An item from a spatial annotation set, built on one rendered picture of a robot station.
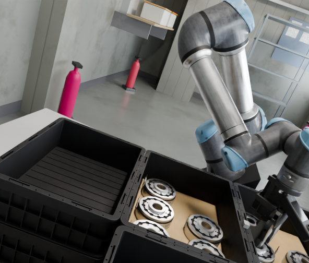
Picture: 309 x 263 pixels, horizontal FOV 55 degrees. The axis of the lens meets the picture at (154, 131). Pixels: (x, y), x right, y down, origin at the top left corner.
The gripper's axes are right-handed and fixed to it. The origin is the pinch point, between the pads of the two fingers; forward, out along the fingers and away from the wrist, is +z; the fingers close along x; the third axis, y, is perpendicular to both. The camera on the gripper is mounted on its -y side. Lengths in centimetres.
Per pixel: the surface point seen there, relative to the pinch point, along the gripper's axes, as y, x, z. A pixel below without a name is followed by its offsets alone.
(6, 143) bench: 87, 40, 15
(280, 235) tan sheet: 0.7, -16.7, 2.0
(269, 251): -2.4, 1.3, -1.3
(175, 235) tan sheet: 14.3, 21.2, 1.9
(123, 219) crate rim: 15.5, 41.3, -8.1
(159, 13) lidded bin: 353, -252, -52
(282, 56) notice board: 275, -540, -60
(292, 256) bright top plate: -6.7, -5.1, -1.0
